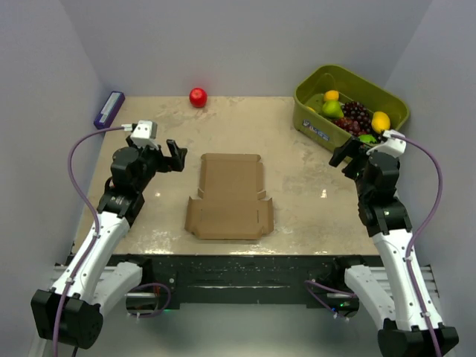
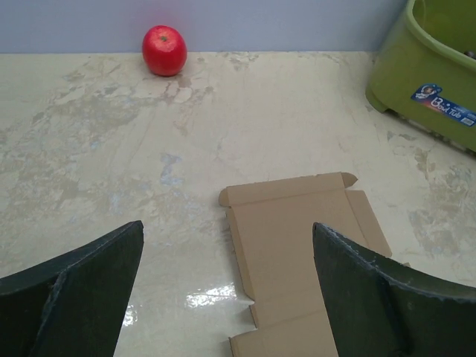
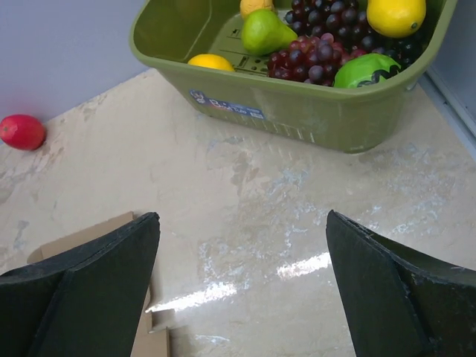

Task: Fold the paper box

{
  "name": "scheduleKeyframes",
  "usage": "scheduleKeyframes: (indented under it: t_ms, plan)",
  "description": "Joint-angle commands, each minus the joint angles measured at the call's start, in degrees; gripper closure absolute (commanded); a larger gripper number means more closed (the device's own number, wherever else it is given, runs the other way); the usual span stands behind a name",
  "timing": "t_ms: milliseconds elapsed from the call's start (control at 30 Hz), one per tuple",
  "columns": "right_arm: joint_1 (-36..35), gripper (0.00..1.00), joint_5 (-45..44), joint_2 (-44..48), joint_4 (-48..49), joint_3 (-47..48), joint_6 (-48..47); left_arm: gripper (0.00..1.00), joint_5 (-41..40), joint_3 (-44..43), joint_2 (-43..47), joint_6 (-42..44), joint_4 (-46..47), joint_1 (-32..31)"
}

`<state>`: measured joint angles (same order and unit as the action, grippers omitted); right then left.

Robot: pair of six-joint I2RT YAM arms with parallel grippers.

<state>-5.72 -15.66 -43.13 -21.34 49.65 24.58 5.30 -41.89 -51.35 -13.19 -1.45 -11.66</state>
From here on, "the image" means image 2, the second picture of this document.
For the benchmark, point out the brown cardboard box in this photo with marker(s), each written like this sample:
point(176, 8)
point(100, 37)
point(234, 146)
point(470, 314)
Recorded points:
point(271, 228)

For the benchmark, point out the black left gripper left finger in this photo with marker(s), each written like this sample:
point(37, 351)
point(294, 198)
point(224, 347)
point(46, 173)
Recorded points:
point(73, 304)

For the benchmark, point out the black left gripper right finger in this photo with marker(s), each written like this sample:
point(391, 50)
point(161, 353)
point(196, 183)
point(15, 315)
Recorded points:
point(379, 307)

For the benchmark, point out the green plastic tub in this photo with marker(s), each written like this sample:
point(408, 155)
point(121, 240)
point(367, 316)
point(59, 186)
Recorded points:
point(425, 69)

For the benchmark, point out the red apple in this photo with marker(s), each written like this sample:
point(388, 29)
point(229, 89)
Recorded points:
point(164, 51)

